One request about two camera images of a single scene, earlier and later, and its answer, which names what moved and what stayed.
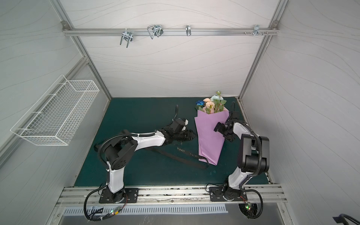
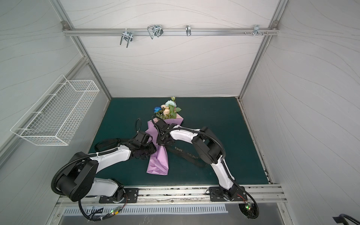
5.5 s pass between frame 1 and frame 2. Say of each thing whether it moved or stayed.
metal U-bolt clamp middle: stayed
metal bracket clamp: stayed
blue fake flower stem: moved
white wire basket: stayed
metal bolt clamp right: stayed
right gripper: moved
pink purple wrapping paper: moved
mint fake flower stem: moved
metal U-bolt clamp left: stayed
